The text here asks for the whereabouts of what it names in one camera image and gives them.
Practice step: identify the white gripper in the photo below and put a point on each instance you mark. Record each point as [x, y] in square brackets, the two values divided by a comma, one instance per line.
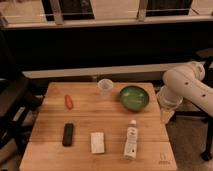
[166, 115]

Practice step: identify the red pepper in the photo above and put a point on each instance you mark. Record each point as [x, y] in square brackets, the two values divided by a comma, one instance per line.
[68, 102]

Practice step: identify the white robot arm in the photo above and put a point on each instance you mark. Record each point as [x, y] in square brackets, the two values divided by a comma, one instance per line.
[167, 98]

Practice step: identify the green ceramic bowl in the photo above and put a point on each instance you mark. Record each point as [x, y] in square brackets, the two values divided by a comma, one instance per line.
[134, 98]

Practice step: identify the white plastic bottle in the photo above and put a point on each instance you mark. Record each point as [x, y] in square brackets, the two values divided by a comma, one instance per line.
[130, 149]

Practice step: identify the clear plastic cup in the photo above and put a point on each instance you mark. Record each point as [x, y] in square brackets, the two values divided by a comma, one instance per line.
[105, 86]

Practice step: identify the black office chair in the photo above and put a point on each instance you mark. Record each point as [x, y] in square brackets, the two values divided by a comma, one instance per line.
[189, 82]

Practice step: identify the white rectangular box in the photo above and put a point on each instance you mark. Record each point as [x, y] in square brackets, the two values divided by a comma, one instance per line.
[97, 143]

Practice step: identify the black remote control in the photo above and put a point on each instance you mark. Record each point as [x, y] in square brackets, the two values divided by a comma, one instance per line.
[68, 134]

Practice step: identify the dark chair at left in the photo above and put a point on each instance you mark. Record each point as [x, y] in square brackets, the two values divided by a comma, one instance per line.
[15, 103]

